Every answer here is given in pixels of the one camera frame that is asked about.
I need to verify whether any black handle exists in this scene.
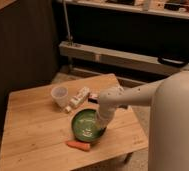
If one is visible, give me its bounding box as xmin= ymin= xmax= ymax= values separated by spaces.
xmin=157 ymin=57 xmax=188 ymax=68

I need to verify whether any clear plastic cup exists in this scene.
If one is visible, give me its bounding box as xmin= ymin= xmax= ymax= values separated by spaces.
xmin=51 ymin=86 xmax=68 ymax=108

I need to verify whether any metal shelf rail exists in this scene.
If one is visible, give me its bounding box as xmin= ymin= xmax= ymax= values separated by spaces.
xmin=59 ymin=41 xmax=189 ymax=75

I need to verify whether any green bowl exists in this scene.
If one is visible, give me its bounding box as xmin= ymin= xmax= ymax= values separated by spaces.
xmin=71 ymin=109 xmax=105 ymax=143

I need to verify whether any upper shelf with clutter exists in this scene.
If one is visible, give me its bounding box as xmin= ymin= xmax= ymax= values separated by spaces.
xmin=56 ymin=0 xmax=189 ymax=19

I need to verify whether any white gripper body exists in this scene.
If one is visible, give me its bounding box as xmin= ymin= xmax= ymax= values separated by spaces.
xmin=95 ymin=107 xmax=115 ymax=129

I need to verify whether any wooden table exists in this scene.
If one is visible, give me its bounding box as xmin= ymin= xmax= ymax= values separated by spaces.
xmin=0 ymin=73 xmax=150 ymax=171

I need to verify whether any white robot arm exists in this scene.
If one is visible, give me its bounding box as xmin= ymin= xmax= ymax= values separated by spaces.
xmin=96 ymin=71 xmax=189 ymax=171

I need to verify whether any orange carrot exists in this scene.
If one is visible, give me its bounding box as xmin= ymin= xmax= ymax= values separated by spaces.
xmin=66 ymin=141 xmax=90 ymax=151

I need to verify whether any vertical metal pole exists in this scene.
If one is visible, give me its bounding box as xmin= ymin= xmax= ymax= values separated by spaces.
xmin=62 ymin=0 xmax=72 ymax=44

